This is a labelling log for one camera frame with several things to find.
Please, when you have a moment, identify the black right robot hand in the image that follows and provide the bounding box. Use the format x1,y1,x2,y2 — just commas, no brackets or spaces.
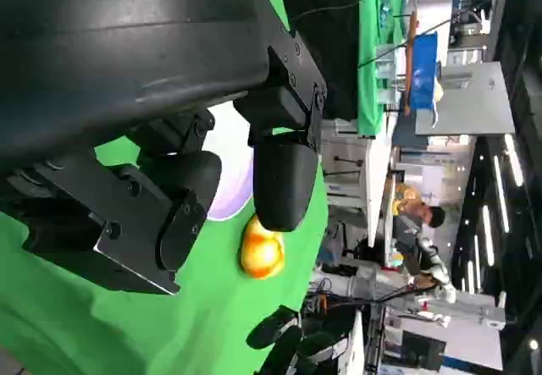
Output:
245,305,340,375

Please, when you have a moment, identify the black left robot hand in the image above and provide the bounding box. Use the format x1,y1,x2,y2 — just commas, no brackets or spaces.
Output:
0,0,329,296

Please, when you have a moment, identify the orange white toy bread roll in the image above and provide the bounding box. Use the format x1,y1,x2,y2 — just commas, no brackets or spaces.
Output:
240,217,285,281

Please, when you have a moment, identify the lilac plate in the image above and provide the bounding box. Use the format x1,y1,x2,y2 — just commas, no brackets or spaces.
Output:
204,104,256,223

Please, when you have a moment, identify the person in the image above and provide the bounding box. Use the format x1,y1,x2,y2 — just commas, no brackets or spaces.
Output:
391,182,458,304

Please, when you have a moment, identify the white desk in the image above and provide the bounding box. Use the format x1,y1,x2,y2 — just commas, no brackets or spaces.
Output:
321,119,395,245

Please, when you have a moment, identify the green table cloth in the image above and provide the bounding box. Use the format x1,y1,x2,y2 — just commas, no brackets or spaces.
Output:
0,0,330,375

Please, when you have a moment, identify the black curtain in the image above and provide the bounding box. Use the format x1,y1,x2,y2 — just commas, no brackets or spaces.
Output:
279,0,362,122

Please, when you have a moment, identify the green hanging cloth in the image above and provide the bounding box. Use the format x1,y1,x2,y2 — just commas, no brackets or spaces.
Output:
358,0,408,137

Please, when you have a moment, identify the blue bin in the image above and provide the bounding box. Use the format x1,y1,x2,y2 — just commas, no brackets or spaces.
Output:
410,34,440,109

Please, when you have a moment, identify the grey panel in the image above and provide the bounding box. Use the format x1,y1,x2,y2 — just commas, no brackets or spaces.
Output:
416,61,516,135

